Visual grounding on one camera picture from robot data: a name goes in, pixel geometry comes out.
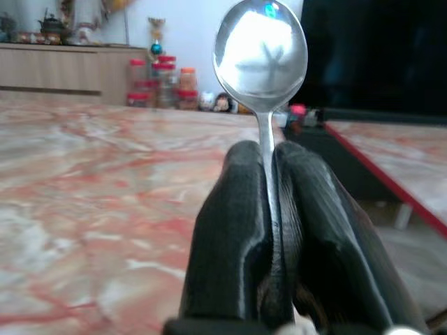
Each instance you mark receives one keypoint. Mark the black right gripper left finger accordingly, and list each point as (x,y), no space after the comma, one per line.
(227,227)

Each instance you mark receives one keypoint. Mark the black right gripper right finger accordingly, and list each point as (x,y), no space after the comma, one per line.
(335,244)

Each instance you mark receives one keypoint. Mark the silver metal spoon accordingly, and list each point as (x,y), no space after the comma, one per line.
(260,52)

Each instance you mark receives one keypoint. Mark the red-edged marble bench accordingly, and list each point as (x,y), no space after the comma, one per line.
(391,153)

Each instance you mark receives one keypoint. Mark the small plush toy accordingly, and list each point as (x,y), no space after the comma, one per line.
(223,103)

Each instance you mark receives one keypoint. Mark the white ceramic figurine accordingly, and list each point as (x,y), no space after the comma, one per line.
(206,101)

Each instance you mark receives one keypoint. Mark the pink toy figure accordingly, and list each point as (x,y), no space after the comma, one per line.
(297,117)

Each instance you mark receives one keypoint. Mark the red-lidded clear plastic jar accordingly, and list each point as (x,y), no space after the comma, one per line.
(137,75)
(164,82)
(188,100)
(138,99)

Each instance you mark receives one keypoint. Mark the orange-lidded plastic jar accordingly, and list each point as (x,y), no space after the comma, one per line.
(188,79)

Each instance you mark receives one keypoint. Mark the black television screen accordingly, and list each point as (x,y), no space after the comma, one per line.
(373,56)

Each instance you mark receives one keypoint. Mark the gold trophy with teal ball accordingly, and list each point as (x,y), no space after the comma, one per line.
(156,38)

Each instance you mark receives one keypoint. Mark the light wooden sideboard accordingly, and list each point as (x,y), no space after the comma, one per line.
(63,71)

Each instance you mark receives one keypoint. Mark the white patterned vase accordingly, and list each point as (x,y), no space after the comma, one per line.
(84,21)

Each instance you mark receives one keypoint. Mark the dark teapot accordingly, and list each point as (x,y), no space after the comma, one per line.
(52,25)

